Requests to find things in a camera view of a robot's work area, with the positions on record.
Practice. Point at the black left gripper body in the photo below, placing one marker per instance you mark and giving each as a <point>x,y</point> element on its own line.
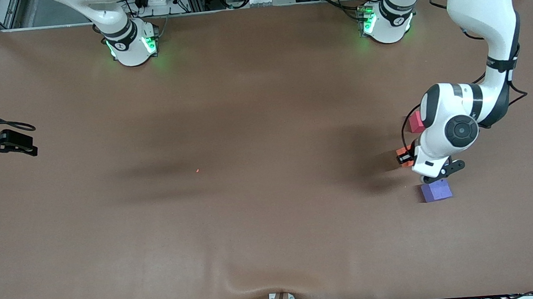
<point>410,154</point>

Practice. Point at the orange foam block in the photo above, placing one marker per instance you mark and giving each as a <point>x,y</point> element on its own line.
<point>408,163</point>

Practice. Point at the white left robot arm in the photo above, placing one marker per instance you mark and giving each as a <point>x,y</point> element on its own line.
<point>483,9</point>

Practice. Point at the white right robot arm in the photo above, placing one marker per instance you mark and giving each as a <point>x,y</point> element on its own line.
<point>129,41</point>

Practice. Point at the red foam block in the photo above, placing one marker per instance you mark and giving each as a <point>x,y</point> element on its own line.
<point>415,122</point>

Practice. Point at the purple foam block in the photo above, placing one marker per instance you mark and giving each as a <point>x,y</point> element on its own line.
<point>436,191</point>

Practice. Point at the brown table cloth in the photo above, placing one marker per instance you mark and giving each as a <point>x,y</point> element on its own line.
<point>274,244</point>

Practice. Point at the white terminal block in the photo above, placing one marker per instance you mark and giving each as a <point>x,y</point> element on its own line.
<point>262,0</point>

